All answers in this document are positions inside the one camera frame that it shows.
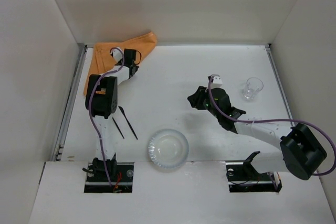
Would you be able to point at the clear plastic plate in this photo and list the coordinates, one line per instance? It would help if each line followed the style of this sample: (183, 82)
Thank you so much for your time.
(168, 149)

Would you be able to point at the black plastic fork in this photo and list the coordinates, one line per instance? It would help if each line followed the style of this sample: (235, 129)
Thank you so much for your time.
(118, 128)

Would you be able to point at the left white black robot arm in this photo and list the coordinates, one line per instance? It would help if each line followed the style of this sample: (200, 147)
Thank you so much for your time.
(102, 102)

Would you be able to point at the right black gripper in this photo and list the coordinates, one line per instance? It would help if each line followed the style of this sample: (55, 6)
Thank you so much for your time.
(197, 98)

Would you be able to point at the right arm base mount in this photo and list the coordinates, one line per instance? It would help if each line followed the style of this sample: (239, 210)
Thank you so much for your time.
(243, 178)

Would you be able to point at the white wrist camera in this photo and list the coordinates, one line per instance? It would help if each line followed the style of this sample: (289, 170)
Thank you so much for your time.
(215, 81)
(116, 53)

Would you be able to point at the black plastic knife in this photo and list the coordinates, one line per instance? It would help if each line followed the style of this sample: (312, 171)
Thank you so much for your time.
(128, 122)

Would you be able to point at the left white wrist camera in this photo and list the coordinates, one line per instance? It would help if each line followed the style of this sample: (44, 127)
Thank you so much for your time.
(116, 53)

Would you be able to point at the orange cloth napkin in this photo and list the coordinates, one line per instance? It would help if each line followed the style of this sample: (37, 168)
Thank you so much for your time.
(102, 61)

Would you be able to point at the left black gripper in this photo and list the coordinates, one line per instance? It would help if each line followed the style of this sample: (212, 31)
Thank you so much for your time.
(133, 68)

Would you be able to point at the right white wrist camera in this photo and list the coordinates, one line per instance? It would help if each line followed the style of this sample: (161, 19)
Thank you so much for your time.
(215, 81)

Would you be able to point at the clear plastic cup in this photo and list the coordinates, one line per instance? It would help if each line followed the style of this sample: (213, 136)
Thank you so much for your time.
(252, 87)

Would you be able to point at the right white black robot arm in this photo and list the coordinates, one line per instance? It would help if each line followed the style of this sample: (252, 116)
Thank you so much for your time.
(299, 152)

